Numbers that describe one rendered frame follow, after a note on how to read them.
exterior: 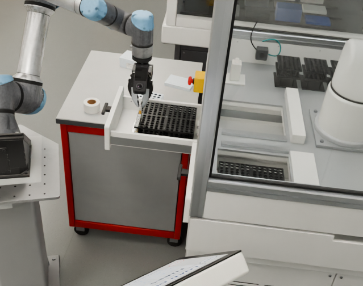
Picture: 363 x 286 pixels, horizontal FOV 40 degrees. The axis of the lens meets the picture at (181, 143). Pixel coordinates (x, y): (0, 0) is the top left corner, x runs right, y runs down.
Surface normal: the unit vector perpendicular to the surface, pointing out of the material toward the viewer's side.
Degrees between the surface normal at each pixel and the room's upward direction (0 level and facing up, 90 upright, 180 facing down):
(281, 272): 90
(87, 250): 0
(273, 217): 90
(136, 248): 0
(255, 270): 90
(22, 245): 90
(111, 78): 0
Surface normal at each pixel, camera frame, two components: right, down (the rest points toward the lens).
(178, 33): -0.10, 0.61
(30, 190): 0.07, -0.79
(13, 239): 0.21, 0.61
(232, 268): 0.41, -0.25
